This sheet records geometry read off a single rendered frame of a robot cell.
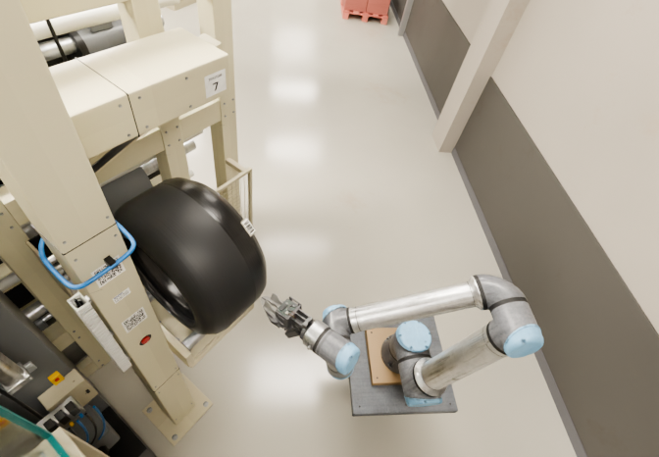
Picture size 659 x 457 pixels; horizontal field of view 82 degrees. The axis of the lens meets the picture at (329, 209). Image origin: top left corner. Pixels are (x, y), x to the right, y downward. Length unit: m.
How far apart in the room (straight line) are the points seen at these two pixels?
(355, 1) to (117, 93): 5.64
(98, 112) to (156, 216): 0.34
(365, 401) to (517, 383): 1.36
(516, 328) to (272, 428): 1.61
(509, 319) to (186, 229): 1.02
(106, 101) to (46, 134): 0.39
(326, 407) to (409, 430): 0.51
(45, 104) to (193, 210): 0.60
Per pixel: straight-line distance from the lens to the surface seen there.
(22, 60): 0.79
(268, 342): 2.63
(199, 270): 1.24
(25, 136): 0.84
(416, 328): 1.79
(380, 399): 1.97
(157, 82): 1.28
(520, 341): 1.29
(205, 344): 1.71
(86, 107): 1.21
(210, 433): 2.50
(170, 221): 1.28
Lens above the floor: 2.44
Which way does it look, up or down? 48 degrees down
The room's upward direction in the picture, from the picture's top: 13 degrees clockwise
